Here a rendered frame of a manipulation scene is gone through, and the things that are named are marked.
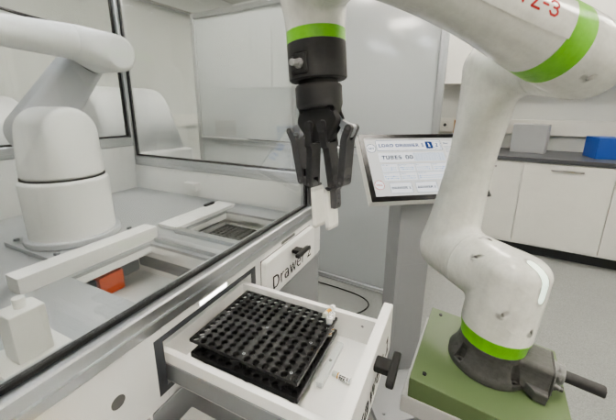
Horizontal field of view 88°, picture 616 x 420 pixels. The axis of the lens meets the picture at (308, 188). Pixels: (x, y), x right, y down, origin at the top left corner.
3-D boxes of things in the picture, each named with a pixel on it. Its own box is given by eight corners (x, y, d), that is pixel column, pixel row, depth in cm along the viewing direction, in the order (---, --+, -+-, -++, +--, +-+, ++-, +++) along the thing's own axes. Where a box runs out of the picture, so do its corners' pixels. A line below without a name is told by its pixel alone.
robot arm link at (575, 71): (548, 106, 61) (577, 40, 58) (630, 110, 49) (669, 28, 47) (480, 77, 54) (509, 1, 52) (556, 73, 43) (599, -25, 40)
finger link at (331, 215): (333, 185, 54) (336, 185, 54) (335, 225, 55) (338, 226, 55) (323, 189, 52) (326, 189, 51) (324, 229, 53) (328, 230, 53)
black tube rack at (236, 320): (336, 344, 65) (337, 316, 64) (297, 416, 50) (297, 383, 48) (247, 314, 75) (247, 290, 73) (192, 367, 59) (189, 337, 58)
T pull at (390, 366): (401, 358, 54) (401, 350, 53) (392, 392, 47) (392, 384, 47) (379, 350, 55) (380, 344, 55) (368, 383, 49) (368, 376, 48)
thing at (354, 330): (379, 345, 66) (381, 319, 64) (335, 468, 43) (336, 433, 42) (226, 295, 82) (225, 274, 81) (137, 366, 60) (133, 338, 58)
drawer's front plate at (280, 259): (313, 256, 108) (314, 226, 105) (267, 302, 82) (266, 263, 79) (309, 255, 108) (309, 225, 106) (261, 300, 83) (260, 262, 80)
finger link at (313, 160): (311, 121, 50) (303, 121, 51) (308, 190, 53) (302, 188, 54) (324, 121, 53) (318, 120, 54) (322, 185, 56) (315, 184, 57)
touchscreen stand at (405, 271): (473, 412, 141) (511, 191, 115) (378, 429, 133) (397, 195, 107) (416, 335, 188) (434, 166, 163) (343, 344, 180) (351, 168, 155)
